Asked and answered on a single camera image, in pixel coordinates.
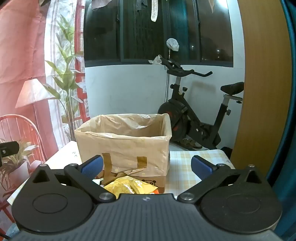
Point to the dark window with frame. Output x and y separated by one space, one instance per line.
122 32

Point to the wooden door panel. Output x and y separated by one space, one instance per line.
268 83

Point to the yellow snack bag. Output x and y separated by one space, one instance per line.
130 185

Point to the cardboard box with plastic liner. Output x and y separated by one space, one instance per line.
135 144

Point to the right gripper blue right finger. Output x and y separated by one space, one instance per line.
211 177

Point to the hanging laundry cloth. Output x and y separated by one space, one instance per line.
154 10

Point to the printed pink backdrop curtain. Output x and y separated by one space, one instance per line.
23 43

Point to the white crumpled bag on pole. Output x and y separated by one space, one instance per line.
172 44

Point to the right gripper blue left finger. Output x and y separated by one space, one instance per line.
81 176

